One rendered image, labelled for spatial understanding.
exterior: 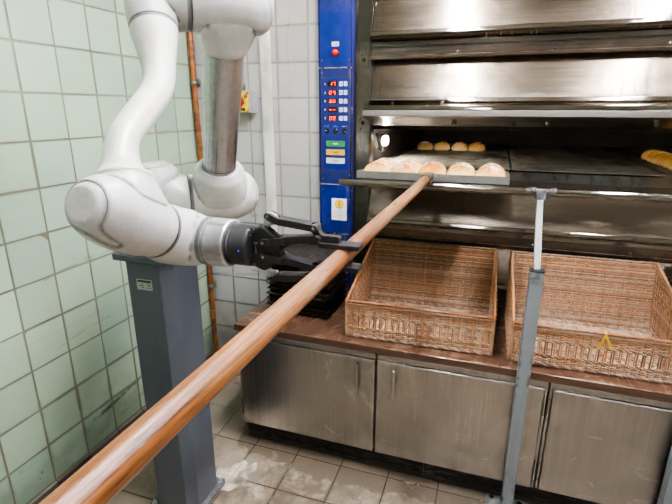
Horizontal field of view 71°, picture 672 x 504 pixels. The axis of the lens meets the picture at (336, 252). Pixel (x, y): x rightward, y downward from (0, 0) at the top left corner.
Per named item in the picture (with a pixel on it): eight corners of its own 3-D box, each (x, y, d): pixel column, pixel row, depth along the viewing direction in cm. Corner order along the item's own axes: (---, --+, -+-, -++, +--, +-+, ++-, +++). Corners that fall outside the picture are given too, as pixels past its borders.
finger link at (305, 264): (260, 251, 82) (259, 259, 83) (319, 269, 79) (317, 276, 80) (270, 246, 86) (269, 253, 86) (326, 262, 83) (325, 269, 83)
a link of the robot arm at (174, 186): (131, 227, 154) (122, 159, 148) (188, 222, 161) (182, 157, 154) (130, 239, 140) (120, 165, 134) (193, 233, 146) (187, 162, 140)
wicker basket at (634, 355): (502, 308, 209) (508, 248, 201) (647, 325, 192) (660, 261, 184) (505, 362, 164) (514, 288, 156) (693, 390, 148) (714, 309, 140)
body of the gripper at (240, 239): (244, 216, 88) (290, 220, 85) (247, 259, 90) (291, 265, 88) (223, 225, 81) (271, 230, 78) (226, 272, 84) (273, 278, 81)
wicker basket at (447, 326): (370, 292, 227) (371, 237, 219) (492, 306, 211) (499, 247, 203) (342, 336, 183) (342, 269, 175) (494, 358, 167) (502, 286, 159)
